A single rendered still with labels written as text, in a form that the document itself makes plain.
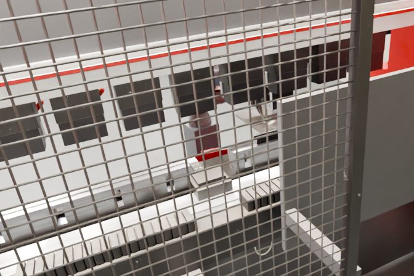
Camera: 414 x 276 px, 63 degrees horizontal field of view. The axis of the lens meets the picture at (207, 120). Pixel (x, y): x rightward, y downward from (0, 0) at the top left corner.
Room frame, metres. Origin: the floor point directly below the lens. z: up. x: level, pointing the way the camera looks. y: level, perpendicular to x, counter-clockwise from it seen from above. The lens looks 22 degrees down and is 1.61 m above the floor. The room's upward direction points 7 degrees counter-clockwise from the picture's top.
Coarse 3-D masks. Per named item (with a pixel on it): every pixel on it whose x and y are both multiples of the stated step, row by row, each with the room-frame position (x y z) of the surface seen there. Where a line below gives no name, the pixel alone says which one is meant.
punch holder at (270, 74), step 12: (300, 48) 1.31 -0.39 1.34; (264, 60) 1.34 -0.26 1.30; (276, 60) 1.27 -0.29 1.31; (288, 60) 1.29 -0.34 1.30; (300, 60) 1.31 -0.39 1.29; (276, 72) 1.27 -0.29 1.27; (288, 72) 1.29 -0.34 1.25; (300, 72) 1.31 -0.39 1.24; (276, 84) 1.27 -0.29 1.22; (288, 84) 1.29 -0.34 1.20; (300, 84) 1.31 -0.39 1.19
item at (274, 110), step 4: (272, 92) 1.30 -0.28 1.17; (288, 92) 1.32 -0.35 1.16; (292, 92) 1.33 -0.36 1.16; (272, 96) 1.30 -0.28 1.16; (276, 96) 1.30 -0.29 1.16; (284, 96) 1.32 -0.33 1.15; (272, 104) 1.30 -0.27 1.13; (276, 104) 1.30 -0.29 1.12; (272, 108) 1.30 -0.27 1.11; (276, 108) 1.30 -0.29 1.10; (272, 112) 1.31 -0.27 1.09; (276, 112) 1.31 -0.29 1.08
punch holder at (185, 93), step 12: (180, 72) 1.15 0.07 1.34; (204, 72) 1.18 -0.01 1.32; (192, 84) 1.16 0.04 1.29; (204, 84) 1.18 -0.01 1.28; (180, 96) 1.15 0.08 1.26; (192, 96) 1.16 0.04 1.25; (204, 96) 1.17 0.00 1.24; (180, 108) 1.14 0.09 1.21; (192, 108) 1.16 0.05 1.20; (204, 108) 1.17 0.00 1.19; (216, 108) 1.19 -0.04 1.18
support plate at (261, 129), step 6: (240, 114) 1.55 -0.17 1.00; (246, 114) 1.54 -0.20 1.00; (252, 114) 1.54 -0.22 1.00; (258, 114) 1.53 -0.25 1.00; (270, 114) 1.51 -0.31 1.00; (246, 120) 1.47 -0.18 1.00; (252, 120) 1.46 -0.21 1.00; (258, 120) 1.45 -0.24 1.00; (252, 126) 1.40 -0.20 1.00; (258, 126) 1.38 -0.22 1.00; (264, 126) 1.37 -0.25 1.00; (270, 126) 1.36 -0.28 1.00
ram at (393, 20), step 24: (336, 24) 1.36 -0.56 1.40; (384, 24) 1.44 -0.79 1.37; (408, 24) 1.49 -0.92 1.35; (192, 48) 1.17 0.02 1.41; (216, 48) 1.20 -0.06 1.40; (240, 48) 1.23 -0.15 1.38; (288, 48) 1.29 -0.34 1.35; (72, 72) 1.04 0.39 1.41; (96, 72) 1.06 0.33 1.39; (120, 72) 1.09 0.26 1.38; (168, 72) 1.14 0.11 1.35; (0, 96) 0.97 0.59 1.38; (24, 96) 0.99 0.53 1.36; (48, 96) 1.01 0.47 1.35
